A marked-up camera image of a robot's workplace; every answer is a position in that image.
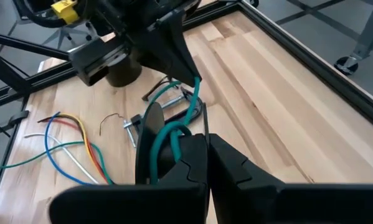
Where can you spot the black eyeglasses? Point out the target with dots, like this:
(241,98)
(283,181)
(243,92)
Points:
(156,90)

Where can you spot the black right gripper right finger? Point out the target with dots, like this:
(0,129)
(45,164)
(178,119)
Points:
(282,205)

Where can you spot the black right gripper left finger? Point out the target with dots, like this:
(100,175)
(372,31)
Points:
(127,205)

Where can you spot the grey metal cart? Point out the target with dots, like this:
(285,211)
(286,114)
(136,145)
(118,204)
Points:
(368,31)

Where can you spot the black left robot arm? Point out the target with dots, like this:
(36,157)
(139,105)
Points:
(92,12)

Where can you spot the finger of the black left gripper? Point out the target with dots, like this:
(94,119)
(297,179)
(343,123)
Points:
(180,46)
(149,49)

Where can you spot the black C-clamp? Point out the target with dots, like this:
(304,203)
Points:
(173,101)

